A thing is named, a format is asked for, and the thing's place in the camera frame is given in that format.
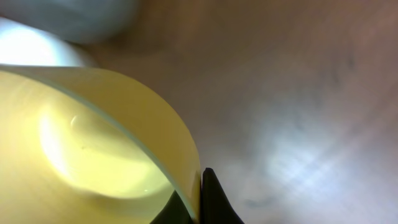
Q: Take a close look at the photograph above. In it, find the yellow small bowl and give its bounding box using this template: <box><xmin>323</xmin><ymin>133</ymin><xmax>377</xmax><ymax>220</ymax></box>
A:
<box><xmin>1</xmin><ymin>66</ymin><xmax>201</xmax><ymax>223</ymax></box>

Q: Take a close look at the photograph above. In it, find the white small bowl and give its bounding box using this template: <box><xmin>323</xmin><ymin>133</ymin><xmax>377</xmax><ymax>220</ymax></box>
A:
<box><xmin>1</xmin><ymin>17</ymin><xmax>96</xmax><ymax>67</ymax></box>

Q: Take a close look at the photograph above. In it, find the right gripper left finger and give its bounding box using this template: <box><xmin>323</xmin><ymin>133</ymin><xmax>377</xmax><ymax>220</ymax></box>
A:
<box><xmin>150</xmin><ymin>191</ymin><xmax>193</xmax><ymax>224</ymax></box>

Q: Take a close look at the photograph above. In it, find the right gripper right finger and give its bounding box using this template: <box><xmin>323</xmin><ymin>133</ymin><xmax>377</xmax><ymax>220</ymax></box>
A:
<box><xmin>201</xmin><ymin>168</ymin><xmax>244</xmax><ymax>224</ymax></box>

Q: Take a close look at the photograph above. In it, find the grey small bowl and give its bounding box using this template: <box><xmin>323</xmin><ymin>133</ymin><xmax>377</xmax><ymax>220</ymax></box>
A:
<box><xmin>1</xmin><ymin>0</ymin><xmax>140</xmax><ymax>44</ymax></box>

